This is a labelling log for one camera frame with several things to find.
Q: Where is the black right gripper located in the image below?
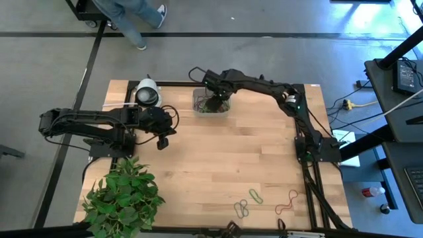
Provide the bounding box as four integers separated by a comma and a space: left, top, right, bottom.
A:
202, 68, 237, 112

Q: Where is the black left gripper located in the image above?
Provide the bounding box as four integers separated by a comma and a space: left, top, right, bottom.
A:
137, 106, 178, 151

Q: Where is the blue rubber band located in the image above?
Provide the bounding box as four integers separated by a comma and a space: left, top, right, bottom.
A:
233, 198, 250, 219

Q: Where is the red rubber band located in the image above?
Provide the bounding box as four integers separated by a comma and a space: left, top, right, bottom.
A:
274, 188, 299, 216

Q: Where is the translucent grey plastic bin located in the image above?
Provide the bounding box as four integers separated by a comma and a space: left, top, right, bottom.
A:
192, 87, 231, 118

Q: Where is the green artificial plant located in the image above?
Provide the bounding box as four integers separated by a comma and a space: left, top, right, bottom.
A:
81, 155, 166, 238

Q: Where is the person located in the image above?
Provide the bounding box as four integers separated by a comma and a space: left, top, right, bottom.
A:
91, 0, 169, 52

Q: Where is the white paper sheet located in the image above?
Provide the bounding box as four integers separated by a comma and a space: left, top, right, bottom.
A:
331, 129, 362, 168

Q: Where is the black wheeled cart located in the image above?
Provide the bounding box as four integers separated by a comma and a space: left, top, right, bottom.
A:
65, 0, 122, 30

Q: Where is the dark grey furniture leg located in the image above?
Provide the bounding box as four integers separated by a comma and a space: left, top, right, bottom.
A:
0, 143, 26, 160

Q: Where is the black crossbar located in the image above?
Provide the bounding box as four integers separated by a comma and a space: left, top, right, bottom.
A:
0, 223, 423, 238

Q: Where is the black desk support beam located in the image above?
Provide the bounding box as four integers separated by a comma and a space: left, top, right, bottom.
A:
339, 124, 396, 163

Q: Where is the white label strip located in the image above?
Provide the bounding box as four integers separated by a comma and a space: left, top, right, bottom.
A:
286, 231, 325, 238

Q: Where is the black desk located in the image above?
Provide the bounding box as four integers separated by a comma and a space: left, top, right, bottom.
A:
364, 58, 423, 225

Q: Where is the bottle with red label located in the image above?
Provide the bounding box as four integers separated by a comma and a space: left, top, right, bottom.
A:
361, 186, 387, 198

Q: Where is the black power brick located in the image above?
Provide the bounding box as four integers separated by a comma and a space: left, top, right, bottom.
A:
392, 59, 418, 97

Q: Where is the black keyboard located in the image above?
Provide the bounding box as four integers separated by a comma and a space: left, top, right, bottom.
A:
404, 166, 423, 212

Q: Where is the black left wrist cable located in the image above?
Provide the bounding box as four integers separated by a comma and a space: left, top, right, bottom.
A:
134, 104, 180, 146

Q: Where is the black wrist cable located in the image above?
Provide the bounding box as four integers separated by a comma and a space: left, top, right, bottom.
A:
134, 104, 180, 146
188, 65, 208, 83

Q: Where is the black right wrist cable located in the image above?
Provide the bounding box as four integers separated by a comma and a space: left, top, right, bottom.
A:
188, 65, 208, 83

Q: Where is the white dome camera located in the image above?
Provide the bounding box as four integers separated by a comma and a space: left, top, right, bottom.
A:
135, 78, 163, 110

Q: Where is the white lamp cable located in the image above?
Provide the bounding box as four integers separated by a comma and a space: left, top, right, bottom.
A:
102, 101, 140, 108

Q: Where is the yellow extension cord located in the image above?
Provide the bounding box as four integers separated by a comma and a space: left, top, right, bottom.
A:
342, 99, 380, 111

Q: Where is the black plug with cable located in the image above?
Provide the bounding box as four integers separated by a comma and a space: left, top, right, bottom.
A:
325, 79, 374, 115

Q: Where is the black diagonal post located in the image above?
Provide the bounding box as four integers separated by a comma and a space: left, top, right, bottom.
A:
376, 25, 423, 71

